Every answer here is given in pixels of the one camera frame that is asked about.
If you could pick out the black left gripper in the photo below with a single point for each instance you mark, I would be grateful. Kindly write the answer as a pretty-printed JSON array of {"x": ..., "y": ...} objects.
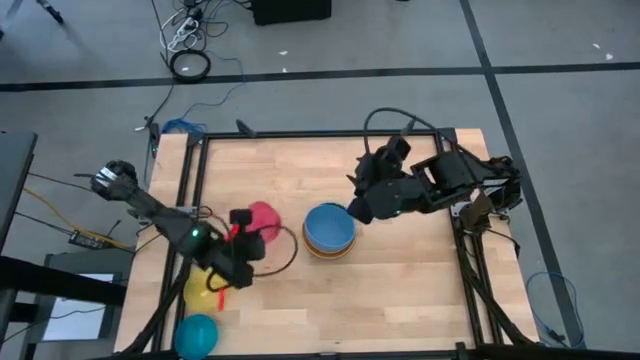
[{"x": 249, "y": 246}]

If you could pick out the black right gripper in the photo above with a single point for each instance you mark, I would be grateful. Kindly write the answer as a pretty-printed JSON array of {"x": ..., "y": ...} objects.
[{"x": 377, "y": 170}]

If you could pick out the pink plastic bowl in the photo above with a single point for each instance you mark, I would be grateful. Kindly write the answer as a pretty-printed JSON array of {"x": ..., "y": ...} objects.
[{"x": 267, "y": 220}]

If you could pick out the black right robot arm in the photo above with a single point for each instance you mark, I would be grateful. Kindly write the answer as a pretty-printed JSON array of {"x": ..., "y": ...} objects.
[{"x": 450, "y": 180}]

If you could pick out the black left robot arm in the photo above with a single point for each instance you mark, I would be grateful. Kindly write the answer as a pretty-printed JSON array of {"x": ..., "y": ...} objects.
[{"x": 150, "y": 210}]

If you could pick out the teal plastic bowl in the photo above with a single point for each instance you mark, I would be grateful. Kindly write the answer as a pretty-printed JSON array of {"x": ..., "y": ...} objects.
[
  {"x": 196, "y": 337},
  {"x": 334, "y": 204}
]

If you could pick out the blue plastic bowl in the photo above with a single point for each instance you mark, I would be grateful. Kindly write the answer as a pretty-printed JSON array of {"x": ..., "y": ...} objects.
[{"x": 330, "y": 230}]

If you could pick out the small red strip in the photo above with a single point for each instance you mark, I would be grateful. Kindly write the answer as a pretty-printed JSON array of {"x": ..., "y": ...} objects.
[{"x": 221, "y": 300}]

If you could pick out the yellow plastic bowl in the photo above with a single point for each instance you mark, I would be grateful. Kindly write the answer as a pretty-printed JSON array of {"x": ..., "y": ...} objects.
[{"x": 197, "y": 295}]

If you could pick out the orange plastic bowl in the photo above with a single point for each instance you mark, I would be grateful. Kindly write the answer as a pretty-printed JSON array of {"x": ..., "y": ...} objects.
[{"x": 327, "y": 256}]

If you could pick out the small black electronics box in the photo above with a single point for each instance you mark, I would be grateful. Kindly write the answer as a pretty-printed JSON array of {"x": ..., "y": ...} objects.
[{"x": 87, "y": 240}]

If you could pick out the black equipment box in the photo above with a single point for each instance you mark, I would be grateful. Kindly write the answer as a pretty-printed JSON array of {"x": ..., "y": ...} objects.
[{"x": 290, "y": 11}]

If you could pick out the black bar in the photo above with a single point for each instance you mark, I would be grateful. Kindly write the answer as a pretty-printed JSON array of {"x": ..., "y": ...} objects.
[{"x": 50, "y": 285}]

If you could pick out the white power strip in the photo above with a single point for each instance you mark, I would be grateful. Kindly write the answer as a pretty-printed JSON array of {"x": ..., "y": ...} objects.
[{"x": 181, "y": 32}]

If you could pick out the black desk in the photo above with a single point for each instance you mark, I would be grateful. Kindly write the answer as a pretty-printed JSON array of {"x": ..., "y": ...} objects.
[{"x": 15, "y": 175}]

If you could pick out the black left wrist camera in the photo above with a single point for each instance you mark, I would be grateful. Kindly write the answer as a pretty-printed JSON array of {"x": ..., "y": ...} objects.
[{"x": 240, "y": 216}]

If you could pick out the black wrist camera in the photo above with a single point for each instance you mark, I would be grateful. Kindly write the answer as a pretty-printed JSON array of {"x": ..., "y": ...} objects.
[
  {"x": 240, "y": 216},
  {"x": 399, "y": 148}
]

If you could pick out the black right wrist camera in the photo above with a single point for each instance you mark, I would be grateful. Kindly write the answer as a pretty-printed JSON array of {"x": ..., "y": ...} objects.
[{"x": 399, "y": 148}]

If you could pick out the black aluminium table frame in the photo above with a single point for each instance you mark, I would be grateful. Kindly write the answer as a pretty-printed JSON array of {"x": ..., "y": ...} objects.
[{"x": 202, "y": 170}]

